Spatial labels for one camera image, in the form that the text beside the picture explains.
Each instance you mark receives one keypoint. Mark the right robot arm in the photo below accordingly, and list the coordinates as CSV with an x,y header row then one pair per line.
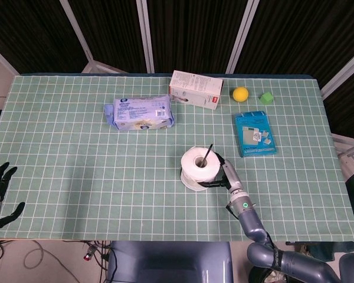
x,y
250,219

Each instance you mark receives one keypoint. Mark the blue-grey robot torso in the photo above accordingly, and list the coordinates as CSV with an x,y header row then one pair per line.
x,y
168,262

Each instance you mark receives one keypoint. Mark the dark folding screen panel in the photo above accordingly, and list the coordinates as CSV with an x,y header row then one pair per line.
x,y
112,32
191,32
32,32
301,35

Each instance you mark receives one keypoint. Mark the yellow ball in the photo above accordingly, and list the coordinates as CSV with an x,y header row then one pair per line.
x,y
240,94

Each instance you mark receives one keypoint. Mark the red-tipped plug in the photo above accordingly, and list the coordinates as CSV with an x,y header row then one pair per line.
x,y
86,257

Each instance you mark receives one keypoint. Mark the green checked tablecloth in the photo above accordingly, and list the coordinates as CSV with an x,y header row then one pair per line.
x,y
106,177

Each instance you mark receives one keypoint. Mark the white toilet paper roll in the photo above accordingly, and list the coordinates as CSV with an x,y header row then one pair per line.
x,y
194,174

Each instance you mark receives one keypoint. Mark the grey metal frame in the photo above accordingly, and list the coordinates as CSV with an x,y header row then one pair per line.
x,y
346,147

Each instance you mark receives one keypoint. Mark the green cube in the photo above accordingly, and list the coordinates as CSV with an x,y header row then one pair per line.
x,y
266,98

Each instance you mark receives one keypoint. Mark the pale blue tissue pack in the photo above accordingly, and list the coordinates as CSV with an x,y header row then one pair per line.
x,y
138,110

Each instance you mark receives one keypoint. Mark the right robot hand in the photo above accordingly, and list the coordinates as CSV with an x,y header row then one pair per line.
x,y
231,177

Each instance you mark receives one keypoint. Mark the white desk lamp box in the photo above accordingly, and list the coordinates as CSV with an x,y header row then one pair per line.
x,y
194,88

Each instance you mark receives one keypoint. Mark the teal flat cardboard box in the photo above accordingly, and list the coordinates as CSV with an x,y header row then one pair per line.
x,y
255,135

